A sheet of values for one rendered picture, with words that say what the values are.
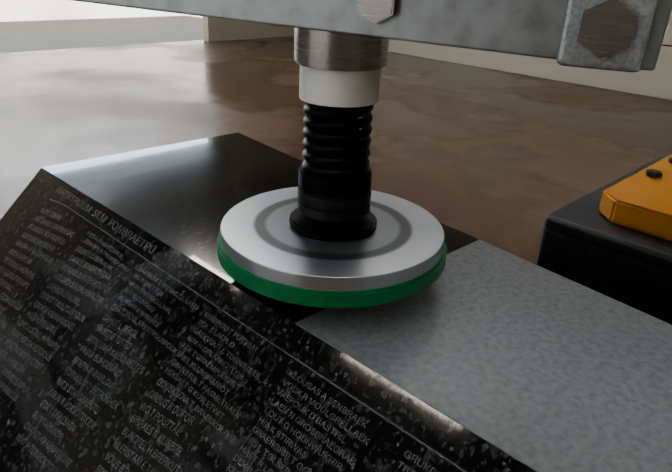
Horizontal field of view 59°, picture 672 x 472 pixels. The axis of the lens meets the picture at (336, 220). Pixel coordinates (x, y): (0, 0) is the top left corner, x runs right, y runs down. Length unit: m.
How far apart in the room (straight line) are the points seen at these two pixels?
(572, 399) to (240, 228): 0.31
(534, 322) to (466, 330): 0.07
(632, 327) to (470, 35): 0.31
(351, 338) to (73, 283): 0.37
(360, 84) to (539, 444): 0.30
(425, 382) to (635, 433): 0.15
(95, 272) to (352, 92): 0.38
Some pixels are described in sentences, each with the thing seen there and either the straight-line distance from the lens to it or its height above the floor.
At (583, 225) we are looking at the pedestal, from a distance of 1.04.
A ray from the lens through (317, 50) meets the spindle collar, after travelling 0.50.
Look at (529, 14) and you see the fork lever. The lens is 0.43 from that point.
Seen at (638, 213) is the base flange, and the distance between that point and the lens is 1.05.
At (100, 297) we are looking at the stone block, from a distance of 0.71.
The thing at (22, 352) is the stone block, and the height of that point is 0.69.
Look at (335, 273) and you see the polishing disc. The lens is 0.49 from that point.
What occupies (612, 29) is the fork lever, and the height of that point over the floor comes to 1.08.
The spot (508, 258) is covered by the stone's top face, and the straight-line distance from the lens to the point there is 0.68.
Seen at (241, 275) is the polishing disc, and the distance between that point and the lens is 0.52.
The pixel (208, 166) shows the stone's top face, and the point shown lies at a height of 0.82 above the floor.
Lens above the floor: 1.11
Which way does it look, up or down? 23 degrees down
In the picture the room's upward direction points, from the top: 3 degrees clockwise
